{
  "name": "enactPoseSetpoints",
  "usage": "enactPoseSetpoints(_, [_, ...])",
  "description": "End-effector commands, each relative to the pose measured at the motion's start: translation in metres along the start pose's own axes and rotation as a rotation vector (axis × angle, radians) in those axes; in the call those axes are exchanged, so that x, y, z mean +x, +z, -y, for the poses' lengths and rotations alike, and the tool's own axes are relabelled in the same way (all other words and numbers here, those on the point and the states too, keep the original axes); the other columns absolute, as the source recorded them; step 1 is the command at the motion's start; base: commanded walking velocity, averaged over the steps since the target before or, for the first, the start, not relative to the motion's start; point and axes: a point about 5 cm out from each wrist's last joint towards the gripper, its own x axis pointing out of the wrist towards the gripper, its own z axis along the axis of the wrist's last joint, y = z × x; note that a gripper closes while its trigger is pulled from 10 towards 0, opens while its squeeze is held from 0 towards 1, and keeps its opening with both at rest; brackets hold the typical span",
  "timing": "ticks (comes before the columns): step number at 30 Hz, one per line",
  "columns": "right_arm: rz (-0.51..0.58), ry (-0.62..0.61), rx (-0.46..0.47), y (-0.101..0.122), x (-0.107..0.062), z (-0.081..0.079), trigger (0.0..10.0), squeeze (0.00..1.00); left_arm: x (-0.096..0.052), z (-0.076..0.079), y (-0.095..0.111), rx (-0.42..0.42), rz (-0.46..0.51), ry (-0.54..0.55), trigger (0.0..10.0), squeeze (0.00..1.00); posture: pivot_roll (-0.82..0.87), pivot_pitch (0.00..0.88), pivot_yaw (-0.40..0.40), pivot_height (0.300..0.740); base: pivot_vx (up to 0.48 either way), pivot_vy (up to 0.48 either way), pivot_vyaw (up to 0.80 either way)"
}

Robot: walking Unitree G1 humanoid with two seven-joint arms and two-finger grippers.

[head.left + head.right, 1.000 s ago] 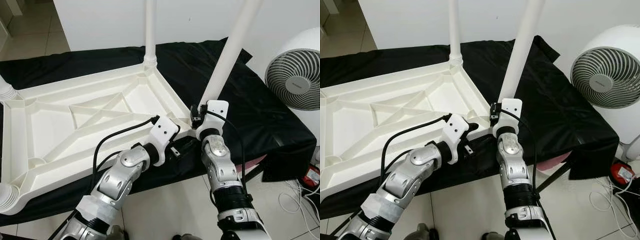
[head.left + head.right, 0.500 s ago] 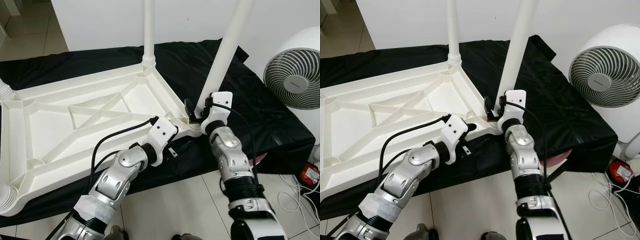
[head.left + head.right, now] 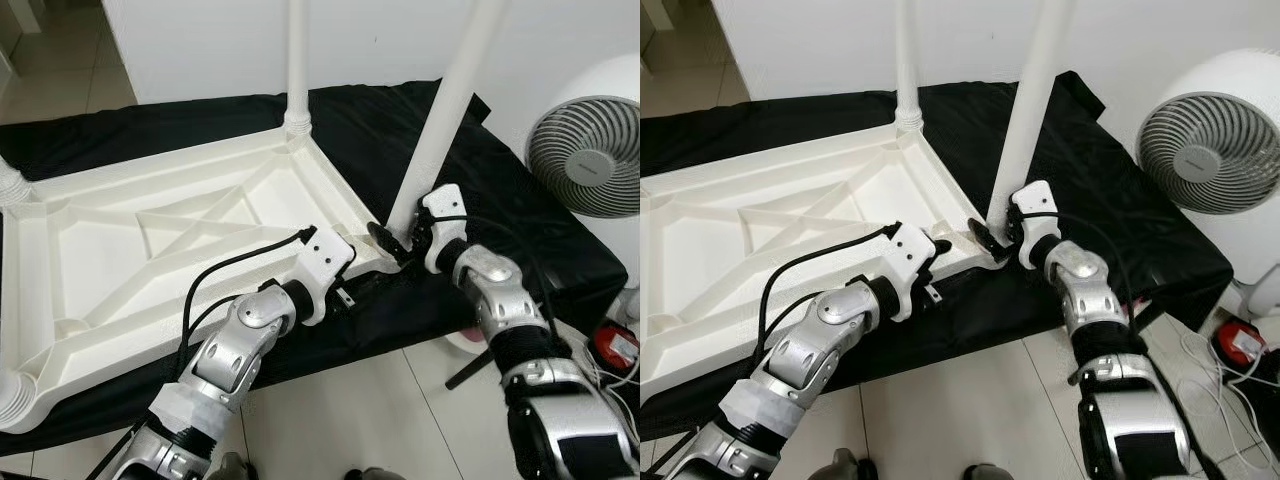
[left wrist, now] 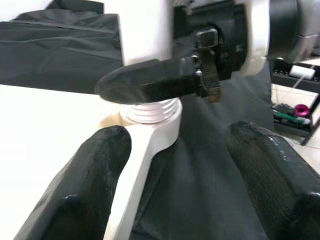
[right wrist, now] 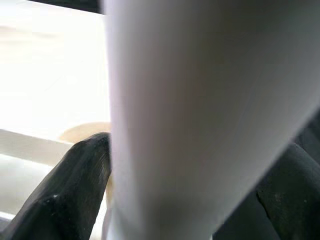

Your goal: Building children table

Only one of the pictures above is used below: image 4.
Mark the green flat object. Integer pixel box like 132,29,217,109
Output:
272,109,312,125

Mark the small white plastic tube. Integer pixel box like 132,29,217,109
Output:
289,65,316,82

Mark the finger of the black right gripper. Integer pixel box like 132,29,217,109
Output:
94,56,209,105

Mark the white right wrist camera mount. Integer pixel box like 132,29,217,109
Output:
233,0,272,76

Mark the white plastic table leg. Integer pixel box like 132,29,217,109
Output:
117,0,182,125

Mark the black table cloth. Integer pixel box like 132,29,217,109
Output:
0,0,276,240

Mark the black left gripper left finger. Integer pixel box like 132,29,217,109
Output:
13,124,133,240

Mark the magenta round spool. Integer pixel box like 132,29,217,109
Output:
293,103,310,117

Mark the white plastic table top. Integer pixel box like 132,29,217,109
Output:
0,84,183,240

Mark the black metal furniture frame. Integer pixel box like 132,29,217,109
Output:
271,56,320,147

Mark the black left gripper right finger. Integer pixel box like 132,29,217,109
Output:
226,120,320,240

